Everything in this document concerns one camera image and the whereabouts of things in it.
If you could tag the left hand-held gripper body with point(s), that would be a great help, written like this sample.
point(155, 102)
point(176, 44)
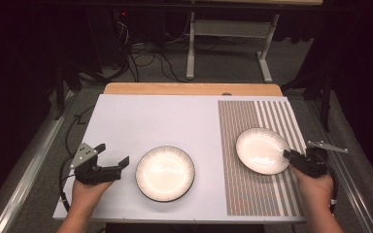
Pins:
point(94, 174)

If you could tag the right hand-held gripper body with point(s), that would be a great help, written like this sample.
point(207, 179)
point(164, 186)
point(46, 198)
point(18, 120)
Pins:
point(312, 163)

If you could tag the white plate with dark rim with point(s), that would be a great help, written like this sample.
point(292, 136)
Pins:
point(259, 150)
point(165, 173)

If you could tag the person's left hand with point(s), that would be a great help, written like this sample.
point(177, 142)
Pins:
point(87, 195)

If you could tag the person's right hand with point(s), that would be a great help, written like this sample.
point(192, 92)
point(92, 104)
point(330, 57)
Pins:
point(315, 189)

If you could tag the white table cover sheet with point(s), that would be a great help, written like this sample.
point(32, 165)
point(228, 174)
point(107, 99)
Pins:
point(142, 123)

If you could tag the striped placemat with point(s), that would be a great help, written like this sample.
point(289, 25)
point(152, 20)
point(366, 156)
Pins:
point(249, 194)

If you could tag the black metal stand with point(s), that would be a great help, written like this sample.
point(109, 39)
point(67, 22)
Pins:
point(326, 97)
point(60, 87)

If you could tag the wooden table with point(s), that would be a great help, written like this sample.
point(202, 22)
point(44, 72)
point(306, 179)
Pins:
point(191, 89)

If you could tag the dark box with red light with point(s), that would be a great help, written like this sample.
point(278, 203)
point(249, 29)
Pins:
point(107, 35)

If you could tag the metal floor rail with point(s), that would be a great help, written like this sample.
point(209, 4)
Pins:
point(29, 181)
point(346, 181)

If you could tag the white metal frame desk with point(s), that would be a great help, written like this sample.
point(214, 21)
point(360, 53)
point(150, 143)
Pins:
point(230, 28)

